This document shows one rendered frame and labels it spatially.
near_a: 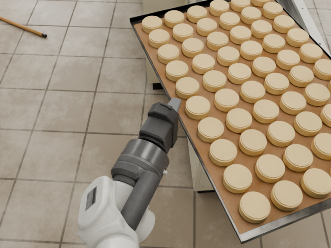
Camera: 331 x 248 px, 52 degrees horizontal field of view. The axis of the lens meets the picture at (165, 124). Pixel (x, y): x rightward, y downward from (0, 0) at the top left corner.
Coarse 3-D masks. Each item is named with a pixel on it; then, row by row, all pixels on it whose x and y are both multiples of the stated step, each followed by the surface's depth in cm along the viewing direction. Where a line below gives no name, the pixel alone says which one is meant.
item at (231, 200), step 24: (192, 24) 86; (240, 24) 86; (288, 48) 81; (192, 72) 76; (288, 72) 76; (240, 96) 72; (264, 96) 72; (192, 120) 69; (288, 120) 69; (216, 168) 62; (288, 168) 62; (264, 192) 59; (240, 216) 57
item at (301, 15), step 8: (288, 0) 113; (296, 0) 109; (288, 8) 113; (296, 8) 107; (304, 8) 106; (296, 16) 108; (304, 16) 104; (304, 24) 102; (312, 24) 102; (312, 32) 99; (320, 40) 97
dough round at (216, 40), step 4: (212, 32) 81; (216, 32) 81; (220, 32) 81; (208, 36) 81; (212, 36) 81; (216, 36) 81; (220, 36) 81; (224, 36) 81; (208, 40) 80; (212, 40) 80; (216, 40) 80; (220, 40) 80; (224, 40) 80; (228, 40) 80; (208, 44) 80; (212, 44) 79; (216, 44) 79; (220, 44) 79; (224, 44) 79; (212, 48) 80; (216, 48) 80
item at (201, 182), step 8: (192, 0) 127; (280, 0) 119; (192, 152) 154; (192, 160) 155; (192, 168) 157; (200, 168) 140; (192, 176) 161; (200, 176) 145; (200, 184) 152; (208, 184) 152; (200, 192) 166
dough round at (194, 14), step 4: (192, 8) 87; (196, 8) 87; (200, 8) 87; (204, 8) 87; (188, 12) 86; (192, 12) 86; (196, 12) 86; (200, 12) 86; (204, 12) 86; (188, 16) 86; (192, 16) 85; (196, 16) 85; (200, 16) 85; (204, 16) 86; (192, 20) 86; (196, 20) 86
